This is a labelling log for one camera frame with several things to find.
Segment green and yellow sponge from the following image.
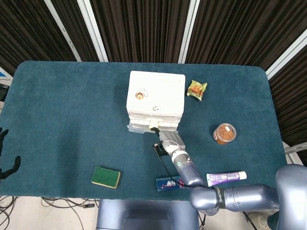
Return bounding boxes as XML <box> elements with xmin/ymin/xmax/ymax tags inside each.
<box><xmin>91</xmin><ymin>166</ymin><xmax>121</xmax><ymax>189</ymax></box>

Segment black device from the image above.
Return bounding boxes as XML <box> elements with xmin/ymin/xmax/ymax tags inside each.
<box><xmin>0</xmin><ymin>83</ymin><xmax>10</xmax><ymax>101</ymax></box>

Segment grey metal frame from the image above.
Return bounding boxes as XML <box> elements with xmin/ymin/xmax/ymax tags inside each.
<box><xmin>284</xmin><ymin>141</ymin><xmax>307</xmax><ymax>166</ymax></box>

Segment teal trouser leg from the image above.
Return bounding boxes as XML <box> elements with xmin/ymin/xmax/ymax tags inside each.
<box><xmin>267</xmin><ymin>210</ymin><xmax>280</xmax><ymax>230</ymax></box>

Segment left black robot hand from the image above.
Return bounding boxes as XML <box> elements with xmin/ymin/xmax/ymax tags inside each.
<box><xmin>0</xmin><ymin>128</ymin><xmax>21</xmax><ymax>183</ymax></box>

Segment white plastic drawer cabinet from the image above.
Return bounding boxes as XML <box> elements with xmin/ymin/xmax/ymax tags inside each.
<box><xmin>126</xmin><ymin>70</ymin><xmax>186</xmax><ymax>127</ymax></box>

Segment loose floor cables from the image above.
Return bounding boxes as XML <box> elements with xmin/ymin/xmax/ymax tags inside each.
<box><xmin>40</xmin><ymin>196</ymin><xmax>99</xmax><ymax>230</ymax></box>

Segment white partition post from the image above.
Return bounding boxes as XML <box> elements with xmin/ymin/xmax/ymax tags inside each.
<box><xmin>177</xmin><ymin>0</ymin><xmax>201</xmax><ymax>64</ymax></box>
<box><xmin>76</xmin><ymin>0</ymin><xmax>109</xmax><ymax>62</ymax></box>
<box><xmin>265</xmin><ymin>33</ymin><xmax>307</xmax><ymax>80</ymax></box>
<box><xmin>44</xmin><ymin>0</ymin><xmax>83</xmax><ymax>62</ymax></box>

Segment dark brown pleated curtain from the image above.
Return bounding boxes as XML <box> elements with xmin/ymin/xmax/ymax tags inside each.
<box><xmin>0</xmin><ymin>0</ymin><xmax>307</xmax><ymax>168</ymax></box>

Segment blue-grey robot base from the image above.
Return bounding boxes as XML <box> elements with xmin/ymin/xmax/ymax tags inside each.
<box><xmin>95</xmin><ymin>198</ymin><xmax>200</xmax><ymax>230</ymax></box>

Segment black cables beside base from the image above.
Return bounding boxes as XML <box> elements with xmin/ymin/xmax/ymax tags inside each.
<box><xmin>195</xmin><ymin>208</ymin><xmax>207</xmax><ymax>227</ymax></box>

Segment clear jar of rubber bands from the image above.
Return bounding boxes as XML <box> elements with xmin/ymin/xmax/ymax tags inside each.
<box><xmin>213</xmin><ymin>123</ymin><xmax>237</xmax><ymax>145</ymax></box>

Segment purple white toothpaste tube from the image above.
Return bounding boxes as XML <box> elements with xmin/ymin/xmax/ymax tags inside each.
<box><xmin>206</xmin><ymin>171</ymin><xmax>248</xmax><ymax>187</ymax></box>

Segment blue and white sign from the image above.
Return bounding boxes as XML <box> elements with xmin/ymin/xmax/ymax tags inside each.
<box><xmin>0</xmin><ymin>66</ymin><xmax>12</xmax><ymax>81</ymax></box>

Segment clear drawer with duck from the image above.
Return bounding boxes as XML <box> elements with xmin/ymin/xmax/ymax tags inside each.
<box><xmin>127</xmin><ymin>118</ymin><xmax>179</xmax><ymax>134</ymax></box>

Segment white shoe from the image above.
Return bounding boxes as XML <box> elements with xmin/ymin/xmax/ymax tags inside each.
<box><xmin>247</xmin><ymin>212</ymin><xmax>271</xmax><ymax>230</ymax></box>

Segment clear drawer with dice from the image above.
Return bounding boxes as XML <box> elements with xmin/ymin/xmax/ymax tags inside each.
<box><xmin>128</xmin><ymin>112</ymin><xmax>183</xmax><ymax>119</ymax></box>

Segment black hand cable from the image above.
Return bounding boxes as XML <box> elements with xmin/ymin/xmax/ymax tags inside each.
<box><xmin>155</xmin><ymin>147</ymin><xmax>207</xmax><ymax>189</ymax></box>

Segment gold bell keychain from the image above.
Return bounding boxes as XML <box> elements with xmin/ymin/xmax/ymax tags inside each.
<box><xmin>135</xmin><ymin>88</ymin><xmax>149</xmax><ymax>100</ymax></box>

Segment dark blue printed box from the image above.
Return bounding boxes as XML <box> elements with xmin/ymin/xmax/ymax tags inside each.
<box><xmin>156</xmin><ymin>175</ymin><xmax>187</xmax><ymax>192</ymax></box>

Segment green snack packet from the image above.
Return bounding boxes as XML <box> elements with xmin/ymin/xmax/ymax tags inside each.
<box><xmin>187</xmin><ymin>80</ymin><xmax>208</xmax><ymax>101</ymax></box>

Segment teal table cloth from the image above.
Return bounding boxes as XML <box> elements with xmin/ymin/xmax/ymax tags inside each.
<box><xmin>0</xmin><ymin>60</ymin><xmax>294</xmax><ymax>201</ymax></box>

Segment tangled black floor cables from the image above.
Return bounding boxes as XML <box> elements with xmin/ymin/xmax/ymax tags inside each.
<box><xmin>0</xmin><ymin>195</ymin><xmax>17</xmax><ymax>230</ymax></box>

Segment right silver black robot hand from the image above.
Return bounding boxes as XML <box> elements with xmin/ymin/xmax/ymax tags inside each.
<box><xmin>150</xmin><ymin>127</ymin><xmax>186</xmax><ymax>156</ymax></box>

